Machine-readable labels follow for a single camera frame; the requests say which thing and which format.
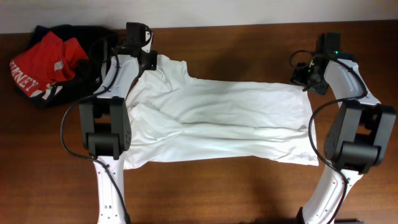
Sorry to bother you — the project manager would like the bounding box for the white t-shirt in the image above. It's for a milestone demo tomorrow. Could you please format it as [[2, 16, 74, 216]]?
[[124, 55, 318, 169]]

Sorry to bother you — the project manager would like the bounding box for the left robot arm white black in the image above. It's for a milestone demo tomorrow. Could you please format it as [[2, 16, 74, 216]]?
[[79, 22, 157, 223]]

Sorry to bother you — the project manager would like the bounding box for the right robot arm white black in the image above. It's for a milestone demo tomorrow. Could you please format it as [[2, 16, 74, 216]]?
[[290, 32, 397, 224]]

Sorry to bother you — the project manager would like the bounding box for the red and black folded garment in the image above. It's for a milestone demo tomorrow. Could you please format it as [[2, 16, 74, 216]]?
[[9, 32, 97, 109]]

